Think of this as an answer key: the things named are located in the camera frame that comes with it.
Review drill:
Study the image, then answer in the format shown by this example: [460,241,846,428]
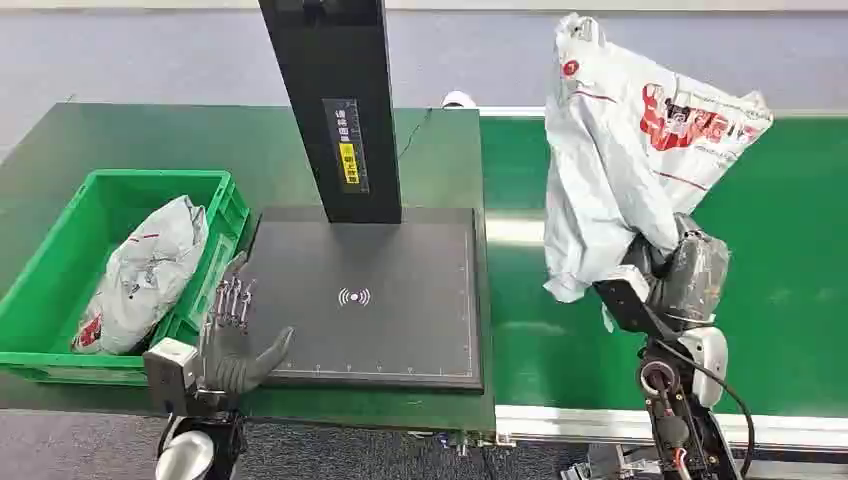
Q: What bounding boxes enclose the grey parcel bag red print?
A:
[71,195,211,356]
[543,13,775,305]

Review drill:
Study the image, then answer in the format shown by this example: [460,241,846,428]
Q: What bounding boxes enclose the green conveyor belt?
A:
[479,115,848,420]

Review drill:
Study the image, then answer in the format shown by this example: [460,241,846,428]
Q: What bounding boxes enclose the thin black cable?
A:
[397,108,434,161]

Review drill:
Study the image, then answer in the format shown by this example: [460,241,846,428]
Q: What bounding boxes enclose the aluminium conveyor frame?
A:
[493,402,848,456]

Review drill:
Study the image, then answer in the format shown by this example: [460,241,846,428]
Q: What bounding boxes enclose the metal conveyor bracket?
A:
[430,430,518,460]

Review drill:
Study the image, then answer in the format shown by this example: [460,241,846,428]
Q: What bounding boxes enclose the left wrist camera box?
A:
[142,337,204,416]

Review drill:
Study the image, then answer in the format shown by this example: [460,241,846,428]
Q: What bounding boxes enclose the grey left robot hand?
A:
[197,277,297,397]

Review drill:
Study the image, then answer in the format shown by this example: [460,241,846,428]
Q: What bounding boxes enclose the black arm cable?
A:
[652,336,757,480]

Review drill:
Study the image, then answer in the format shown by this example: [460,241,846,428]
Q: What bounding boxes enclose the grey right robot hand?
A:
[621,211,731,334]

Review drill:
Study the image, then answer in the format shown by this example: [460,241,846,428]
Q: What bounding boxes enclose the black yellow label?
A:
[322,97,371,195]

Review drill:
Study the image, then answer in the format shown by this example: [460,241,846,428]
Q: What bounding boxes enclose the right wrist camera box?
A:
[592,264,672,337]

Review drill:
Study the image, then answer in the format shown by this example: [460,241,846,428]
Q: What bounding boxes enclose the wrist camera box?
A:
[142,337,204,416]
[592,264,672,337]

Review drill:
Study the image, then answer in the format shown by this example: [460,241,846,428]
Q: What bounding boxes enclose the black scanner base plate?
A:
[237,206,486,393]

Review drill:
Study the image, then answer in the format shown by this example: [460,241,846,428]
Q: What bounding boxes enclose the black scanner post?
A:
[258,0,404,225]

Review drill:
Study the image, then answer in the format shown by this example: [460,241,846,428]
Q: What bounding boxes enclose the green plastic crate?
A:
[0,168,252,388]

